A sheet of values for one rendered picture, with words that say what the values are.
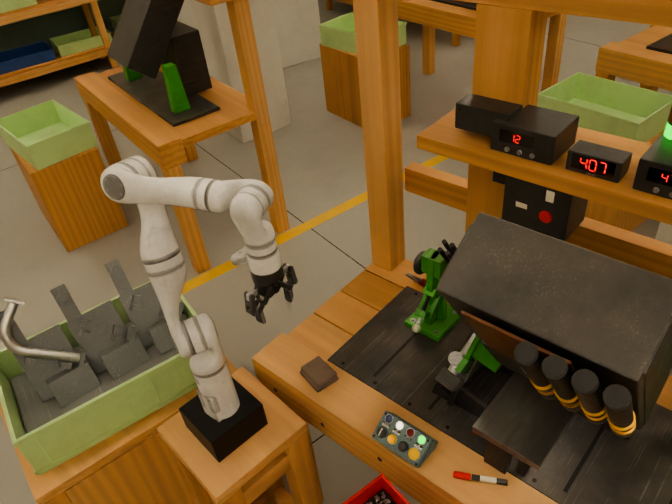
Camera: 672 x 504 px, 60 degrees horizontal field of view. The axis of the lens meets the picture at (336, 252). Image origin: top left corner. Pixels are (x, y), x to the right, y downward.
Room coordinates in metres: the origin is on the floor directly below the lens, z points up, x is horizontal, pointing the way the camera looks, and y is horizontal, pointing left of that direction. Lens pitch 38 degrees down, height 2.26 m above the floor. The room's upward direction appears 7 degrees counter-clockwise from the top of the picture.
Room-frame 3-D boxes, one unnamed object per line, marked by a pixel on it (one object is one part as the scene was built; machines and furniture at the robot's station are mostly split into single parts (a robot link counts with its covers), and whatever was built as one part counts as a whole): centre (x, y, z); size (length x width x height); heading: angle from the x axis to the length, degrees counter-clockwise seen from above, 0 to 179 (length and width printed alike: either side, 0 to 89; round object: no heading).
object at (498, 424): (0.84, -0.45, 1.11); 0.39 x 0.16 x 0.03; 134
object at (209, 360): (1.06, 0.37, 1.19); 0.09 x 0.09 x 0.17; 22
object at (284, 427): (1.05, 0.37, 0.83); 0.32 x 0.32 x 0.04; 39
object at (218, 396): (1.05, 0.37, 1.03); 0.09 x 0.09 x 0.17; 47
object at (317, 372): (1.15, 0.10, 0.91); 0.10 x 0.08 x 0.03; 31
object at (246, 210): (1.03, 0.17, 1.57); 0.09 x 0.07 x 0.15; 155
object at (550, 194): (1.19, -0.54, 1.43); 0.17 x 0.12 x 0.15; 44
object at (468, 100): (1.33, -0.42, 1.60); 0.15 x 0.07 x 0.07; 44
